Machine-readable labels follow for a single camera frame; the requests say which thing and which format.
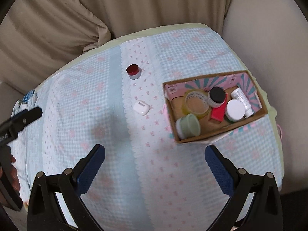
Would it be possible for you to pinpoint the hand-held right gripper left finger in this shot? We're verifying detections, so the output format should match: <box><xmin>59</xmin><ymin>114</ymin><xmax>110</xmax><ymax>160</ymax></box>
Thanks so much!
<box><xmin>27</xmin><ymin>144</ymin><xmax>106</xmax><ymax>231</ymax></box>

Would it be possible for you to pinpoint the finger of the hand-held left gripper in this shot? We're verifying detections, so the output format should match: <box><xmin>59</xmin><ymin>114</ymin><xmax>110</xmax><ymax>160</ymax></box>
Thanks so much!
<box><xmin>12</xmin><ymin>107</ymin><xmax>43</xmax><ymax>133</ymax></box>

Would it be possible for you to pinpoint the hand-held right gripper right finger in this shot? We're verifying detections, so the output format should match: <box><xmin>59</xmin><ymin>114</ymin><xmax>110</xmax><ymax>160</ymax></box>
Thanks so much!
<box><xmin>204</xmin><ymin>144</ymin><xmax>284</xmax><ymax>231</ymax></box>

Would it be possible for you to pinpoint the light green jar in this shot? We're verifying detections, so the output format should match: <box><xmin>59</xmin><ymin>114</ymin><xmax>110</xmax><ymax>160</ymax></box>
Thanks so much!
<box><xmin>175</xmin><ymin>114</ymin><xmax>201</xmax><ymax>140</ymax></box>

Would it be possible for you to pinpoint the small red box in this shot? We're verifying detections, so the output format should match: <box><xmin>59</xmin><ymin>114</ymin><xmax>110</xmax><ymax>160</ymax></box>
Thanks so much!
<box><xmin>210</xmin><ymin>94</ymin><xmax>228</xmax><ymax>124</ymax></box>

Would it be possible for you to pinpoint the white lid green jar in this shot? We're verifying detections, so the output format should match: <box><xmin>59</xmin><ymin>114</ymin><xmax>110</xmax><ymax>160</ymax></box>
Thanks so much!
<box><xmin>225</xmin><ymin>100</ymin><xmax>246</xmax><ymax>123</ymax></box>

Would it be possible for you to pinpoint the yellow transparent jar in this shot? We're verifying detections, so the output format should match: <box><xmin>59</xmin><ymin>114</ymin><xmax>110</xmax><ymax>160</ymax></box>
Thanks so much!
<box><xmin>184</xmin><ymin>90</ymin><xmax>210</xmax><ymax>118</ymax></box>

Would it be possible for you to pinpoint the patterned cardboard box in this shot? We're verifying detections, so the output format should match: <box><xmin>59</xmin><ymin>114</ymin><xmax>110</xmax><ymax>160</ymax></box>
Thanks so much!
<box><xmin>162</xmin><ymin>70</ymin><xmax>268</xmax><ymax>144</ymax></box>

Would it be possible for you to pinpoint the white plastic bottle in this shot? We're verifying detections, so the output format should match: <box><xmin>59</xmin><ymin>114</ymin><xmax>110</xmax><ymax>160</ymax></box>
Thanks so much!
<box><xmin>230</xmin><ymin>87</ymin><xmax>254</xmax><ymax>118</ymax></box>

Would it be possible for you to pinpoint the black lid jar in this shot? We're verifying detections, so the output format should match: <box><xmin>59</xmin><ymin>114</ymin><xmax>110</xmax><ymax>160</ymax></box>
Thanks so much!
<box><xmin>208</xmin><ymin>87</ymin><xmax>227</xmax><ymax>108</ymax></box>

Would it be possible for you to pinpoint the person's left hand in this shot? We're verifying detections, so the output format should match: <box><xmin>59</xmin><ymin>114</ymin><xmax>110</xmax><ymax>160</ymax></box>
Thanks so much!
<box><xmin>9</xmin><ymin>154</ymin><xmax>22</xmax><ymax>193</ymax></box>

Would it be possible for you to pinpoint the blue patterned cloth item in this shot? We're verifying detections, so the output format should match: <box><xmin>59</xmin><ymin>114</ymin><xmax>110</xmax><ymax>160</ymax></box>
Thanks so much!
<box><xmin>22</xmin><ymin>90</ymin><xmax>35</xmax><ymax>104</ymax></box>

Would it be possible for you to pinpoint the grey sofa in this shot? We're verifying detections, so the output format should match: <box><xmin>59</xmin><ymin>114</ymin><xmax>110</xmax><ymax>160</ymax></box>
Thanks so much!
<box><xmin>0</xmin><ymin>80</ymin><xmax>27</xmax><ymax>118</ymax></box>

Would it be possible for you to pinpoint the blue pink checked blanket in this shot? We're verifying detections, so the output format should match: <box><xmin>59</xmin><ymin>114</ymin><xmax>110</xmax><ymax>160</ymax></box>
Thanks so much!
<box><xmin>12</xmin><ymin>28</ymin><xmax>284</xmax><ymax>231</ymax></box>

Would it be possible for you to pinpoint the white earbuds case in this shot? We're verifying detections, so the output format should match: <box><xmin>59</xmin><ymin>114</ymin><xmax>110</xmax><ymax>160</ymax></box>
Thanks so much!
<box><xmin>132</xmin><ymin>101</ymin><xmax>150</xmax><ymax>116</ymax></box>

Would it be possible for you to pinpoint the beige curtain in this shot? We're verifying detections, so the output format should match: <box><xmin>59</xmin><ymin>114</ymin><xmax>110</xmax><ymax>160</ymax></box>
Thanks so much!
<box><xmin>0</xmin><ymin>0</ymin><xmax>113</xmax><ymax>62</ymax></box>
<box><xmin>65</xmin><ymin>0</ymin><xmax>237</xmax><ymax>40</ymax></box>

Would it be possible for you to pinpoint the red lid jar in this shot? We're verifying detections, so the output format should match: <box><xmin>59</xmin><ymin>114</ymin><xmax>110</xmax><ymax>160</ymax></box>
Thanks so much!
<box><xmin>126</xmin><ymin>64</ymin><xmax>140</xmax><ymax>80</ymax></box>

